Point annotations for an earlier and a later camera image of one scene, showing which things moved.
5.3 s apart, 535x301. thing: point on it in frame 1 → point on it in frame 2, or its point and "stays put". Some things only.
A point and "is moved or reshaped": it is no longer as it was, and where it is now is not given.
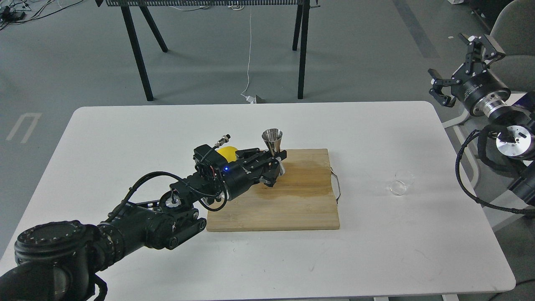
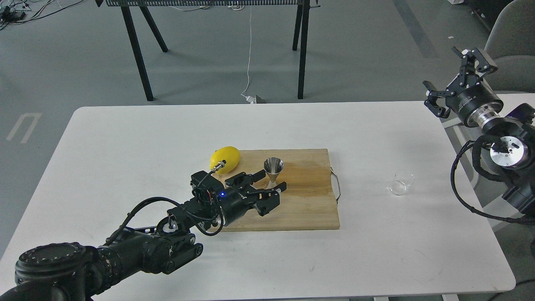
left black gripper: (239, 176) → (233, 204)
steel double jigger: (272, 137) is moved or reshaped
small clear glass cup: (402, 178) stays put
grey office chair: (513, 30) stays put
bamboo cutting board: (304, 198) stays put
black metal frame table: (300, 28) stays put
